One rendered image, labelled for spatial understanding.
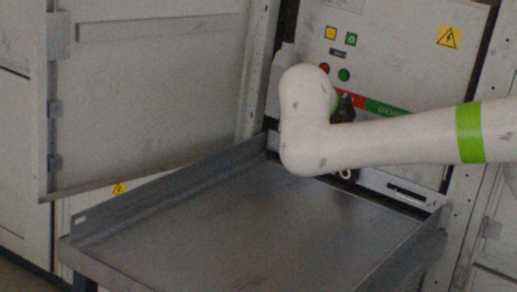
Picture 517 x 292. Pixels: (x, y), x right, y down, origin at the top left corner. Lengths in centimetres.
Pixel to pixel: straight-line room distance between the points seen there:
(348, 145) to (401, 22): 49
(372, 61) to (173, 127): 54
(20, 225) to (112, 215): 131
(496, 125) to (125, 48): 86
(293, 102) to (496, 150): 40
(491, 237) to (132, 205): 84
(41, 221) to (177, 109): 105
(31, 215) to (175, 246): 131
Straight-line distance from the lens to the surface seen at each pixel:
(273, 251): 152
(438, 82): 171
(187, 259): 146
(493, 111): 127
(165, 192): 166
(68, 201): 256
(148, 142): 179
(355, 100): 181
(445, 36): 169
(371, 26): 176
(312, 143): 134
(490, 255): 175
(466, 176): 170
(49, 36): 152
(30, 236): 280
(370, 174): 183
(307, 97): 137
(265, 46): 187
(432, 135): 128
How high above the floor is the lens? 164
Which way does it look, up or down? 25 degrees down
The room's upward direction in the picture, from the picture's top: 10 degrees clockwise
